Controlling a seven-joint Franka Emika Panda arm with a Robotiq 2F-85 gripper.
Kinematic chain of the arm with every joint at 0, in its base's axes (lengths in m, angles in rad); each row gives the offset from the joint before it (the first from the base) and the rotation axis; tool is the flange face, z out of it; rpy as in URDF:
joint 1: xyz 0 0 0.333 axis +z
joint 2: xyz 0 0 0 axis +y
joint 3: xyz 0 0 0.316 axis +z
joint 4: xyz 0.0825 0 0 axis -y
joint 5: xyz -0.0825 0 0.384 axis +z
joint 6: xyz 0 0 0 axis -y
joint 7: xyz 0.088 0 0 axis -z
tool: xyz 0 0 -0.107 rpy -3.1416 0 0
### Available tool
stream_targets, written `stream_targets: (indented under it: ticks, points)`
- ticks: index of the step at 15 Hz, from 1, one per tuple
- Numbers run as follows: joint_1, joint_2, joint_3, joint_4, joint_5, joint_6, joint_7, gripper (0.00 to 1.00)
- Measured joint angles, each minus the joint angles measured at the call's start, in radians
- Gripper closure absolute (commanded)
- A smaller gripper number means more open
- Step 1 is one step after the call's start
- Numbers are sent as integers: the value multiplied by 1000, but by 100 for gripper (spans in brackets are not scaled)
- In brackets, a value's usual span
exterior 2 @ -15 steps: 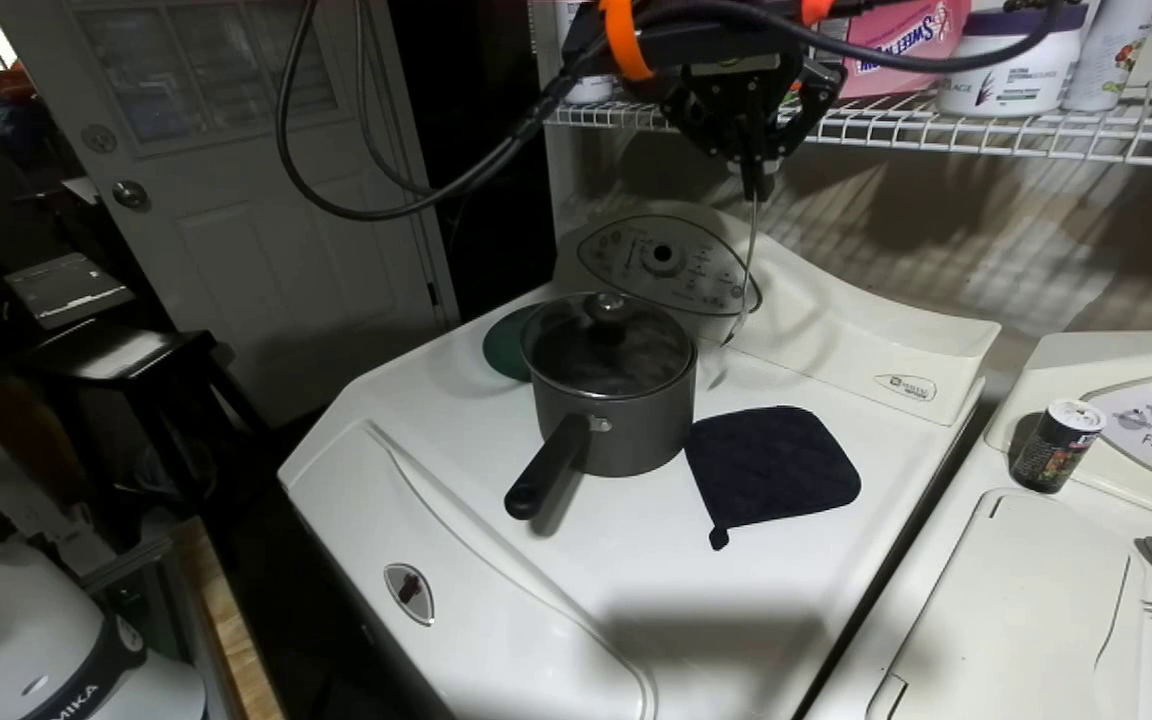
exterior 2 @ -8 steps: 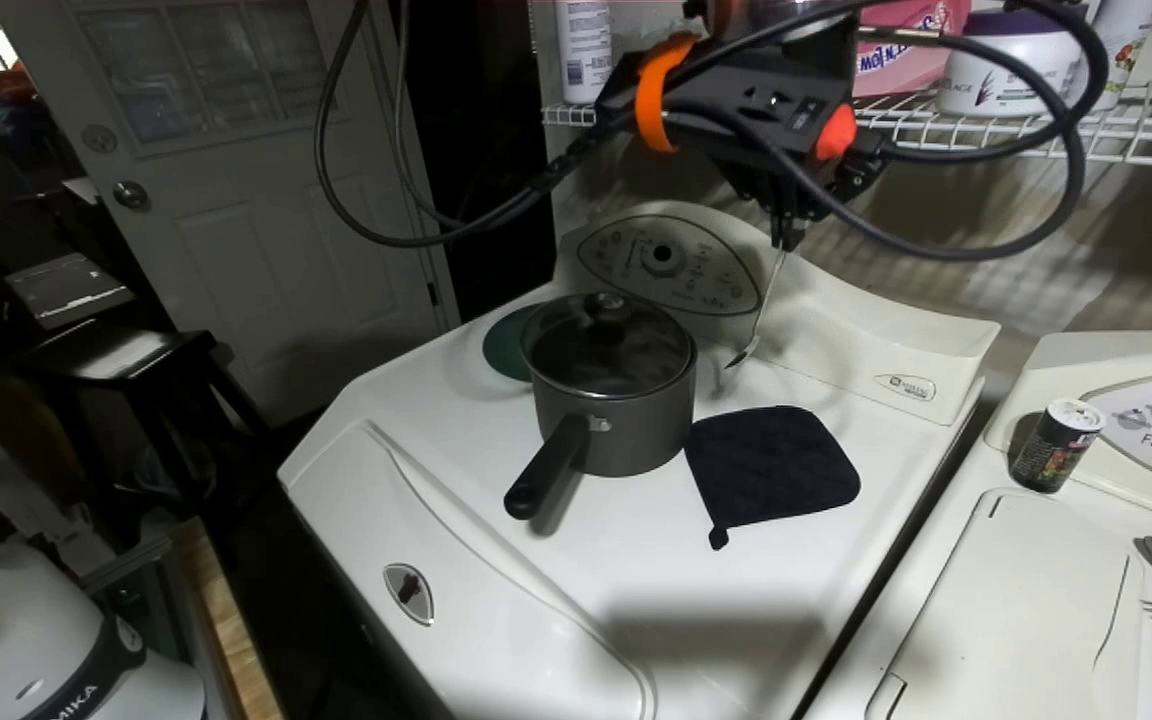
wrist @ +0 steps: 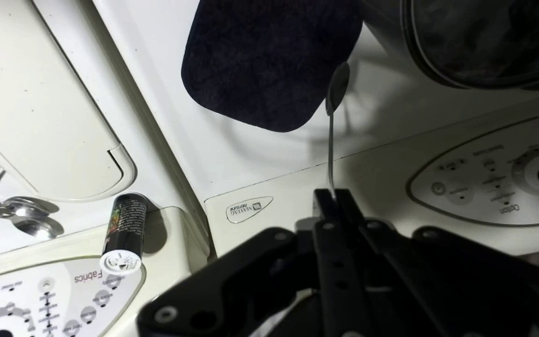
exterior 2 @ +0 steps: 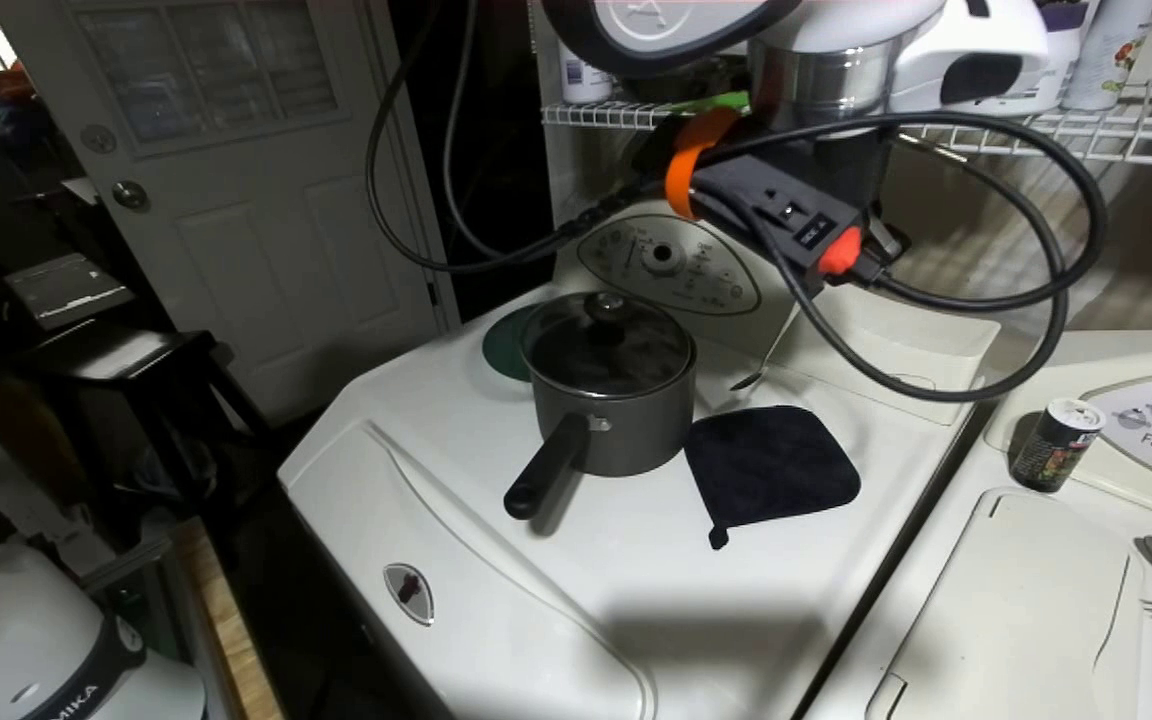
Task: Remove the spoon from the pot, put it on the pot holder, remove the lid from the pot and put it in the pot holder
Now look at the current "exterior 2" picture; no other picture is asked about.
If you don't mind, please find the glass pot lid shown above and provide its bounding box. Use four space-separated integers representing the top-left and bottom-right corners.
524 292 700 398

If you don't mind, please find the white dryer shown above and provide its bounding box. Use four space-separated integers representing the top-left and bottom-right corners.
800 329 1152 720

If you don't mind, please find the black stool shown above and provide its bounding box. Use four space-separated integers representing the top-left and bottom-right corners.
14 325 274 536

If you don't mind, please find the white jar purple lid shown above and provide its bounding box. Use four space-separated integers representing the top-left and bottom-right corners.
1032 0 1096 119

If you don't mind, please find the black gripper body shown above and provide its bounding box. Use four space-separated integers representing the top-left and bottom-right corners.
862 198 912 272

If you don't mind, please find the dark navy pot holder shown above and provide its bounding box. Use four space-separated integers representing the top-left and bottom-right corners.
681 406 866 554

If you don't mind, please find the tall white bottle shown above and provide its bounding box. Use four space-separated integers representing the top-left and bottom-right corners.
551 38 620 107

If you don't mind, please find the white washing machine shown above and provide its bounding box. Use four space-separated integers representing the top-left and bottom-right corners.
277 198 1010 720

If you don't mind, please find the white panel door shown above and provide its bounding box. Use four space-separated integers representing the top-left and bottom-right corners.
0 0 465 432

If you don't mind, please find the black flat box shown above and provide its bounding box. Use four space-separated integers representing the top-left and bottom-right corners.
5 253 135 336

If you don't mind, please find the wooden board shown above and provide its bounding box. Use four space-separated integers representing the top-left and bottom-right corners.
172 516 288 720

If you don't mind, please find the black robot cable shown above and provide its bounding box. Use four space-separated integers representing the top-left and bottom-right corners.
366 0 1111 410

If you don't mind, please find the green round plate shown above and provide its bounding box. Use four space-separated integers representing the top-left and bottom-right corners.
481 300 555 390

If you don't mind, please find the tall cylindrical container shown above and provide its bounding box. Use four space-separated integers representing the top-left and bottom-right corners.
1062 0 1152 118

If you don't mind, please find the wide orange cable strap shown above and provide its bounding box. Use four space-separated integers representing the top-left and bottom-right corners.
659 113 747 224

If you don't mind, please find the dark grey saucepan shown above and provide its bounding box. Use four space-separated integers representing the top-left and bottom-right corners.
500 292 703 525

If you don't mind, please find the metal spoon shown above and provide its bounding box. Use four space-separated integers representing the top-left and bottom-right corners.
727 318 795 400

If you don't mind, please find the white wire shelf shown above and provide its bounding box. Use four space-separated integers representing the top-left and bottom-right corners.
540 83 1152 176

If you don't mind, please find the small spice jar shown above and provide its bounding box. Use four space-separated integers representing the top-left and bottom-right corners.
1010 398 1111 495

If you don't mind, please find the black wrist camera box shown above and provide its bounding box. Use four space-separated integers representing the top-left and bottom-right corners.
688 151 874 277

